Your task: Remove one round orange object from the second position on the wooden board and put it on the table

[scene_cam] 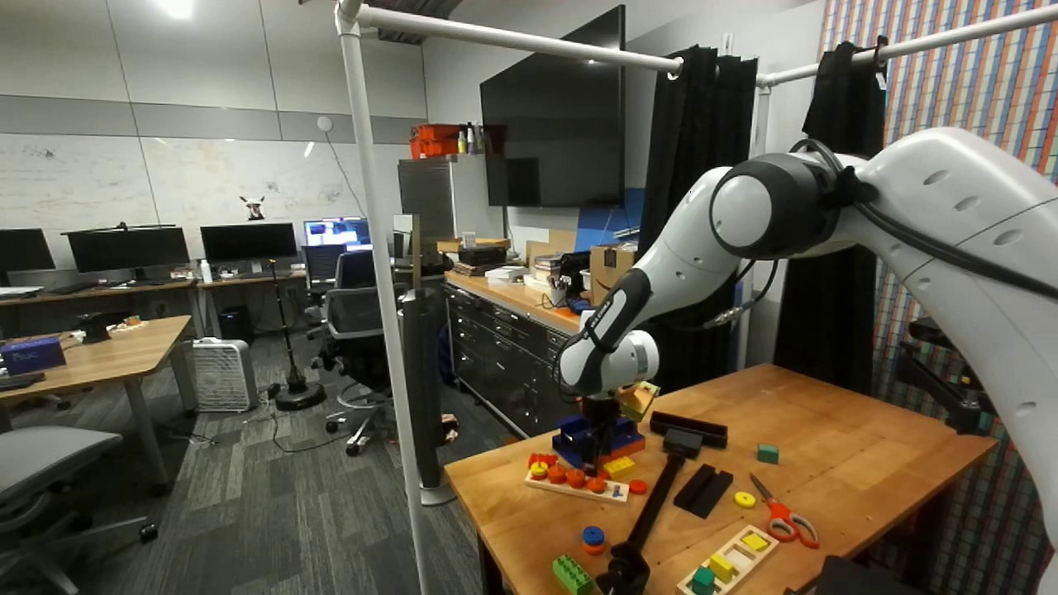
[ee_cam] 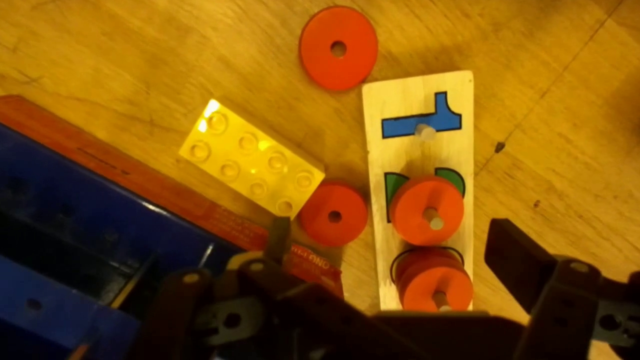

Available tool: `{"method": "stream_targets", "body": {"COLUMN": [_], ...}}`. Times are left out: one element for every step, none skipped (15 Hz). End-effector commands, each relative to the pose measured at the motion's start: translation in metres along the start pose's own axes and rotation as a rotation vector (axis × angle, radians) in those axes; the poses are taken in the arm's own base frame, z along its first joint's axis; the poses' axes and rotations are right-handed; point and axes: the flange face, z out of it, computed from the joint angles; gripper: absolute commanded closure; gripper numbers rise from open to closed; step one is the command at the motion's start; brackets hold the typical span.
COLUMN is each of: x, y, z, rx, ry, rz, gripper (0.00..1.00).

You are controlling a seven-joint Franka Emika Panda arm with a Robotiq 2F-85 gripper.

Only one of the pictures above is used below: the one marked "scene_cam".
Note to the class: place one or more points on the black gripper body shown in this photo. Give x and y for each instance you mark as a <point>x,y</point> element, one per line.
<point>599,407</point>

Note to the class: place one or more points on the round orange peg piece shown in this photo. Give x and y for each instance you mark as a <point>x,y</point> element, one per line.
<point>595,483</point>
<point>576,476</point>
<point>557,471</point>

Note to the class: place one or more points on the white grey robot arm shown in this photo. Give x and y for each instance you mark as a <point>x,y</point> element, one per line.
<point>948,220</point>

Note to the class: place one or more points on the yellow round peg piece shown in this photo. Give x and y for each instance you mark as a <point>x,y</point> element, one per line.
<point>536,467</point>

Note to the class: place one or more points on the blue round disc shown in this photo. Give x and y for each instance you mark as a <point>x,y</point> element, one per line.
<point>594,538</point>

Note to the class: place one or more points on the blue red toy block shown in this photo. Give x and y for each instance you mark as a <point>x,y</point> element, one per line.
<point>565,437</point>

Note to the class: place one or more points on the yellow flat block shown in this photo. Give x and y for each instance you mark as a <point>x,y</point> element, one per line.
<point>619,467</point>

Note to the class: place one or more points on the yellow wooden toy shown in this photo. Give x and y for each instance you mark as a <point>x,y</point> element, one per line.
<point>639,398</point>

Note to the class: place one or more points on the small red piece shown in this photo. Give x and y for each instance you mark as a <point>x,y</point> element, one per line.
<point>639,489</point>

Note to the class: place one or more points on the black pole with clamp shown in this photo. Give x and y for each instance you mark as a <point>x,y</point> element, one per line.
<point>649,518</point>

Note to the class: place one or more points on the dark drawer cabinet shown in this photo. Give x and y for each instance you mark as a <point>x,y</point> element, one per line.
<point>501,351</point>

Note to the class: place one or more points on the black rectangular block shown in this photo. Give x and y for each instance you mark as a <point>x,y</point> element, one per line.
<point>702,490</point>

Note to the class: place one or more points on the cardboard box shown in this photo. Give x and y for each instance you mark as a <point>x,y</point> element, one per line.
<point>614,267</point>

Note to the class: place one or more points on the green toy brick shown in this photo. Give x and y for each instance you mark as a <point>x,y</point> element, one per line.
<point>571,576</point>

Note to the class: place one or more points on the green cube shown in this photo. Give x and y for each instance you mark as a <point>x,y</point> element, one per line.
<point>767,456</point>

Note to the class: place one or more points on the green square block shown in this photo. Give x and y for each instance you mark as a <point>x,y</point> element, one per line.
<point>702,580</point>

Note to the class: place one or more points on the yellow square block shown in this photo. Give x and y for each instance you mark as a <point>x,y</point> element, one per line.
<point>755,540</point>
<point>721,568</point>

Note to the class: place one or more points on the colourful toy block set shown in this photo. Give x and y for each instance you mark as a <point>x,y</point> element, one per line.
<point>716,583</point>

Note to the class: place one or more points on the black office chair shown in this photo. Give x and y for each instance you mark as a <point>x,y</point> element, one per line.
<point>354,310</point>

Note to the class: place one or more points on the black curtain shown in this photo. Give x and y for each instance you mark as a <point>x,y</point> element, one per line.
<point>844,100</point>
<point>695,143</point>

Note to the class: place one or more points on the black floor stand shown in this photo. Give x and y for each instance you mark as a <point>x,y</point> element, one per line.
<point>294,389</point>

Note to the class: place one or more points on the orange storage box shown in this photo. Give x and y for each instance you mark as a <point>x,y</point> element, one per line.
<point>433,139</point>

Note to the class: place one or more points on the lit computer monitor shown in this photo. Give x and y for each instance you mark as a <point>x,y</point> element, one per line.
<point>335,232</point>

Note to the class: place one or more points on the white waste bin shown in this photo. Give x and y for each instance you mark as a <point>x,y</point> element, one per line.
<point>221,376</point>

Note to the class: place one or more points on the dark computer monitor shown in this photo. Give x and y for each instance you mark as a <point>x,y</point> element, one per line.
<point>23,249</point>
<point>249,244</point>
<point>128,249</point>

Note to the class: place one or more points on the wooden office desk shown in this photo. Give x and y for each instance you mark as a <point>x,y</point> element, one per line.
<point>109,351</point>

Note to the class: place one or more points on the long wooden desk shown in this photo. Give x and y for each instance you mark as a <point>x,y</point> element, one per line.
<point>109,291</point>

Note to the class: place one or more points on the grey office chair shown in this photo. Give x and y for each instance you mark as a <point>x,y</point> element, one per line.
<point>49,459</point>

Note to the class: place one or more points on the blue box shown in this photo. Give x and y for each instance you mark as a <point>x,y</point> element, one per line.
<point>30,356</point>

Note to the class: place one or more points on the white vertical frame pole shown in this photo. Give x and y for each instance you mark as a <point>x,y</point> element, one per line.
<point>382,275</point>

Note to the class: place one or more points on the large wall television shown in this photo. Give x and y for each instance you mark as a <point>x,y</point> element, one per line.
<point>557,119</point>

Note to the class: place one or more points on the white horizontal frame pole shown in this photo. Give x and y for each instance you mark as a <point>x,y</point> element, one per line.
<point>937,38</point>
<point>517,38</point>

